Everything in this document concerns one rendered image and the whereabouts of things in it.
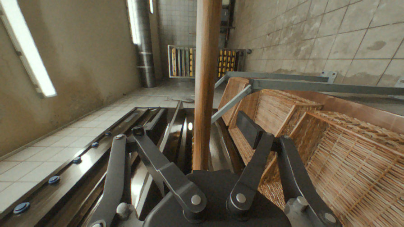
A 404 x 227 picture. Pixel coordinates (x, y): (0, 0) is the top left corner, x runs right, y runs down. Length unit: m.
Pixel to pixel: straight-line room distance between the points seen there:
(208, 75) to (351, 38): 1.45
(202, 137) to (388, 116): 0.62
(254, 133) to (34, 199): 1.11
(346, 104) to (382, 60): 0.69
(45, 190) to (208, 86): 1.09
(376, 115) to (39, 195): 1.55
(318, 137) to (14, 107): 2.04
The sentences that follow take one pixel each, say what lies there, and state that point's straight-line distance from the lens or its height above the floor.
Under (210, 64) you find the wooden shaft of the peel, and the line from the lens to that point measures 0.17.
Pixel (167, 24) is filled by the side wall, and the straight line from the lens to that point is 5.37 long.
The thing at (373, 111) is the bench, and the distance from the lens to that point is 0.71.
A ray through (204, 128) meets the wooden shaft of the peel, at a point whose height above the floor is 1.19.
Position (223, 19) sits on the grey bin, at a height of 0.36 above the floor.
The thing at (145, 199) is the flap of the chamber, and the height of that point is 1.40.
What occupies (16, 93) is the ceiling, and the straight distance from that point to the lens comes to 1.69.
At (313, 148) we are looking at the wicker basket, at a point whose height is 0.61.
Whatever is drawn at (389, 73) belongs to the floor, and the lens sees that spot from 1.37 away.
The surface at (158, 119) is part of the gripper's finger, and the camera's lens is 0.17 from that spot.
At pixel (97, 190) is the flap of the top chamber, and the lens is 0.90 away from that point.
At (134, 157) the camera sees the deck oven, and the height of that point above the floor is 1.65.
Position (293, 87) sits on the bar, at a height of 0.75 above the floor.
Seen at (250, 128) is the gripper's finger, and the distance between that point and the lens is 0.18.
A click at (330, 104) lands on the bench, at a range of 0.79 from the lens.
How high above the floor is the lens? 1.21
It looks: 4 degrees down
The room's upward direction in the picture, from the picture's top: 89 degrees counter-clockwise
